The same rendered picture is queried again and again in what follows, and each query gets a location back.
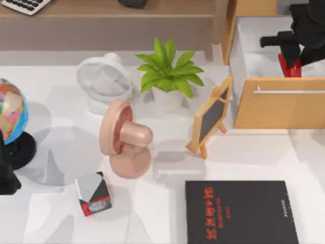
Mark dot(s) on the red stapler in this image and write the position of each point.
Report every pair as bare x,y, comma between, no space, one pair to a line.
292,69

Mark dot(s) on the open drawer with white inside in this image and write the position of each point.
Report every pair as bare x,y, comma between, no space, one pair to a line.
248,61

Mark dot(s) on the pale wooden drawer front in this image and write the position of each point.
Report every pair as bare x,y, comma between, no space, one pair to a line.
279,111

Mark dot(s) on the wooden cabinet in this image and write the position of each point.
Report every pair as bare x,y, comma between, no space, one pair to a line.
229,30

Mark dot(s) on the wooden framed blackboard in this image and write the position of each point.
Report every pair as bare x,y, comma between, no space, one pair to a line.
212,115

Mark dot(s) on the green plant in white pot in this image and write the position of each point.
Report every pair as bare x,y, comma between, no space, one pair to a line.
167,73

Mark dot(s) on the black computer mouse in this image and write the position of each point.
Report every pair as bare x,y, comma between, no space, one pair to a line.
132,3

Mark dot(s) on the black book with red lettering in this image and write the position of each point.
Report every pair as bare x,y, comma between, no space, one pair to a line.
238,213

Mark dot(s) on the pink desk fan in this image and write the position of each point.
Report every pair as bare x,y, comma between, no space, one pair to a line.
127,142

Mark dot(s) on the wooden shelf unit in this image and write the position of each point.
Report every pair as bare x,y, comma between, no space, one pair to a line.
106,28

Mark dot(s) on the white desk fan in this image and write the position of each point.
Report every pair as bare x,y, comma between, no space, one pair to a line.
104,76

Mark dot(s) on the red black and white box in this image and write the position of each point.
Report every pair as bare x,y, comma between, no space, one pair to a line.
95,194

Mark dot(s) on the white keyboard with black keys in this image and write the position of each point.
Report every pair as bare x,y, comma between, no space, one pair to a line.
24,5

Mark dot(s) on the colourful globe on black stand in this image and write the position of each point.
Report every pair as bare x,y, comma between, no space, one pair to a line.
12,114

